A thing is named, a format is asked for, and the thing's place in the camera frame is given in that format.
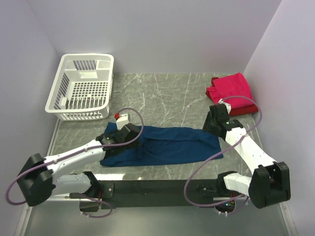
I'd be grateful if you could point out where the blue t shirt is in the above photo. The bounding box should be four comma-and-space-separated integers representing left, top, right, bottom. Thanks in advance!
100, 126, 221, 167

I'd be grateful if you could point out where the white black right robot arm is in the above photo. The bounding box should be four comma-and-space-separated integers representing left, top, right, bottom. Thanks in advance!
202, 104, 291, 209

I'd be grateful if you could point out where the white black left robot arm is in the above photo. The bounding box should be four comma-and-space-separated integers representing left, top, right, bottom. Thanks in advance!
17, 122, 144, 207

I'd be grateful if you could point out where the red folded t shirt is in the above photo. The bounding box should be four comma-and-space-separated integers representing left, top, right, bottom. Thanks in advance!
205, 77, 258, 117

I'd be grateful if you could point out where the pink folded t shirt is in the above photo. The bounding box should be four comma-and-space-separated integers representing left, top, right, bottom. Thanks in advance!
206, 73, 253, 109

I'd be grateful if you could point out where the white plastic basket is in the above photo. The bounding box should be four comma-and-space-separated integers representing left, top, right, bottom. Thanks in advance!
45, 53, 114, 121

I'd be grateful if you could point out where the black base beam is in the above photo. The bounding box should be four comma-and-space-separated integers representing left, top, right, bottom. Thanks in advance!
68, 179, 246, 212

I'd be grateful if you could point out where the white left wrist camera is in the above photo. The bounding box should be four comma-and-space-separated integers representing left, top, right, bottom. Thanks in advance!
114, 113, 130, 130

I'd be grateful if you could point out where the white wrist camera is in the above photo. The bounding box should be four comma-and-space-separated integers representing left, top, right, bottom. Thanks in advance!
218, 99, 231, 113
114, 113, 130, 130

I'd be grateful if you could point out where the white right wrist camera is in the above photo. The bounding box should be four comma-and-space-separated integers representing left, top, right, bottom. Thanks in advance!
218, 99, 231, 113

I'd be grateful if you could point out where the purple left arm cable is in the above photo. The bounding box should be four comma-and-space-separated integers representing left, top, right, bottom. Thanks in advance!
5, 108, 144, 218

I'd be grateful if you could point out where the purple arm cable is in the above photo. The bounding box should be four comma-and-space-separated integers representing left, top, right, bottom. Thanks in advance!
184, 96, 263, 216
5, 108, 144, 218

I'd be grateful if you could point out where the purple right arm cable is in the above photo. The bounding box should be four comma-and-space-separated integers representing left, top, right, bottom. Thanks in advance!
184, 96, 263, 216

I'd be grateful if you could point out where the aluminium rail frame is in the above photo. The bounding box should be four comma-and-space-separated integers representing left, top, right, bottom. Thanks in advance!
14, 118, 296, 236

